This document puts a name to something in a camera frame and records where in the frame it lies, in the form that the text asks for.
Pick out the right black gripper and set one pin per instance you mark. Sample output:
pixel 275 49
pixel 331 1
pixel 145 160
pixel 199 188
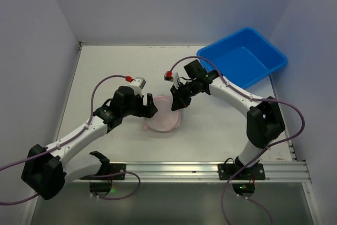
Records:
pixel 179 93

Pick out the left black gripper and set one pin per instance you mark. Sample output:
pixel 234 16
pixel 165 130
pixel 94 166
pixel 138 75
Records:
pixel 144 107

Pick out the white mesh laundry bag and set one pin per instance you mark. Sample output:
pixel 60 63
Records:
pixel 165 119

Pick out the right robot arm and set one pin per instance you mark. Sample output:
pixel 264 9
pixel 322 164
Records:
pixel 264 122

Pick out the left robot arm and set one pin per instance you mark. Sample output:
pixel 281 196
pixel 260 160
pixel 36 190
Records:
pixel 49 168

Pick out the blue plastic bin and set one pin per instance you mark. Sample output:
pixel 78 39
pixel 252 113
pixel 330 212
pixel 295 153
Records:
pixel 244 57

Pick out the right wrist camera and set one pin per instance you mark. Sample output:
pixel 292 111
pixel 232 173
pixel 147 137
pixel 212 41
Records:
pixel 173 77

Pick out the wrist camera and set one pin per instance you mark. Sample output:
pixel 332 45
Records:
pixel 136 84
pixel 173 77

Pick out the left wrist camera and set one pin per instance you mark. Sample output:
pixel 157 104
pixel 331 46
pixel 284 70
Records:
pixel 136 84

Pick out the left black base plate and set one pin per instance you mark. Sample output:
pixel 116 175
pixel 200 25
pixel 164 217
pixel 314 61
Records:
pixel 116 169

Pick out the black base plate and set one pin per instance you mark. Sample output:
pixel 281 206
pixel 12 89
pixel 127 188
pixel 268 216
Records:
pixel 116 169
pixel 235 168

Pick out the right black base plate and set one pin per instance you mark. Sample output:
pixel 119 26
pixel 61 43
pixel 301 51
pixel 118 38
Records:
pixel 235 168

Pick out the aluminium mounting rail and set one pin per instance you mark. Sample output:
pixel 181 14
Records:
pixel 190 172

